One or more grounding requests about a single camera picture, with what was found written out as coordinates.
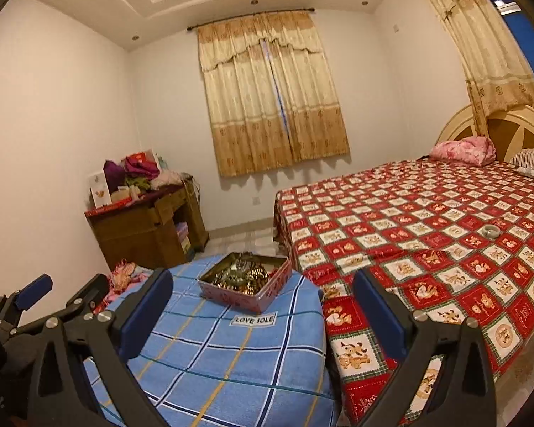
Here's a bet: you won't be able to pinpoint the red gift box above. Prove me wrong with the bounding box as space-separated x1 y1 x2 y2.
124 151 159 166

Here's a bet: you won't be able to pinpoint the pile of clothes on desk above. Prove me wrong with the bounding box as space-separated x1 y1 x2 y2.
103 153 193 193

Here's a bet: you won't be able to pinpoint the beige patterned curtain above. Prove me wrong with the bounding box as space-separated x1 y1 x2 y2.
197 10 351 178
411 0 534 137

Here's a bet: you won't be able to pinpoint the brown wooden desk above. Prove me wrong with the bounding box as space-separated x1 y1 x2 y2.
85 181 209 273

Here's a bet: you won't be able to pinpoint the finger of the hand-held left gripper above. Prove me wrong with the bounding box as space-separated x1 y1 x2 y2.
0 274 54 326
8 274 110 335

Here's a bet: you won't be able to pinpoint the flat red box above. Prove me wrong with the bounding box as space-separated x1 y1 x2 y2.
84 197 133 219

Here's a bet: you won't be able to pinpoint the purple boxes inside desk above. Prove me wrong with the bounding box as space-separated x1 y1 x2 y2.
175 222 192 255

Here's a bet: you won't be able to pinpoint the dark curtain rod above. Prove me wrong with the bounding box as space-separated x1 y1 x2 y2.
186 6 318 33

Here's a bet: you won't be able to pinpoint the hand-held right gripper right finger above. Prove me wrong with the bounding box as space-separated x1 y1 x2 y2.
353 269 498 427

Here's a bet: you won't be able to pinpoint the pink clothes pile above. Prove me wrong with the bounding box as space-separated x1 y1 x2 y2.
93 260 153 315

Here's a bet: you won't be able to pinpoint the white printed box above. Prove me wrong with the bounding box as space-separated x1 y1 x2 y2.
88 171 113 209

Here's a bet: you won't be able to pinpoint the pink metal tin box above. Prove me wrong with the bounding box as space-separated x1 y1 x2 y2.
198 252 293 315

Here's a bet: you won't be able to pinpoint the blue plaid cloth covered stool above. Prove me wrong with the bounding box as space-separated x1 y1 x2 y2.
82 251 340 427

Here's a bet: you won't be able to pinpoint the cream wooden headboard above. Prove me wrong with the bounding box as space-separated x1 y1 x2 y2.
435 104 534 164

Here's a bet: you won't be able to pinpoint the bed with red patterned cover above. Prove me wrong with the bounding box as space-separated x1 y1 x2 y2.
273 158 534 426

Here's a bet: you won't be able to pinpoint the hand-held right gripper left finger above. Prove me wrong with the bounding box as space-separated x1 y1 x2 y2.
28 269 174 427

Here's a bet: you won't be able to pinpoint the pink blanket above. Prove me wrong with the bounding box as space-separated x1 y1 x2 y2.
429 136 497 163

